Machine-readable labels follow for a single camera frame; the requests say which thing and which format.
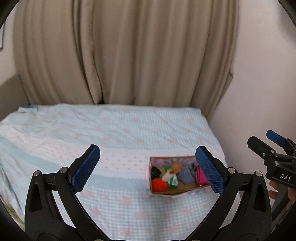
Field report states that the green snack packet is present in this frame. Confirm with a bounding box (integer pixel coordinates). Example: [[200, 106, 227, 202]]
[[162, 167, 178, 188]]

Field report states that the white checkered bed blanket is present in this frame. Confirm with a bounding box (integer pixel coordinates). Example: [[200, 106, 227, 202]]
[[1, 104, 225, 240]]

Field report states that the pink cardboard box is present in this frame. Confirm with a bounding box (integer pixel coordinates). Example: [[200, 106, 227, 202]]
[[146, 156, 211, 197]]

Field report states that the magenta soft pouch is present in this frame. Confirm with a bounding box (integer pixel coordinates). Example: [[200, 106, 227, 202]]
[[196, 166, 209, 186]]

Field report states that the grey soft cloth toy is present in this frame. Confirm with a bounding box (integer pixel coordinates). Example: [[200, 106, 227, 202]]
[[177, 166, 196, 185]]

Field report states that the beige curtain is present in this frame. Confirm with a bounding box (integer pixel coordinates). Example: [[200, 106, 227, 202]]
[[13, 1, 239, 119]]

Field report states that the black soft toy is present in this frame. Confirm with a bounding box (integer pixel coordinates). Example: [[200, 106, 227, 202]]
[[151, 166, 162, 180]]

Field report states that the person's right hand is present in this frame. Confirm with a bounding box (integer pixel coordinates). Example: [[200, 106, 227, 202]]
[[268, 180, 296, 203]]

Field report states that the orange fuzzy ball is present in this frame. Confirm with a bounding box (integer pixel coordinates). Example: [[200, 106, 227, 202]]
[[151, 178, 168, 192]]

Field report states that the brown plush bear toy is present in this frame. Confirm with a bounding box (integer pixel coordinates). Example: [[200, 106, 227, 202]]
[[161, 161, 183, 182]]

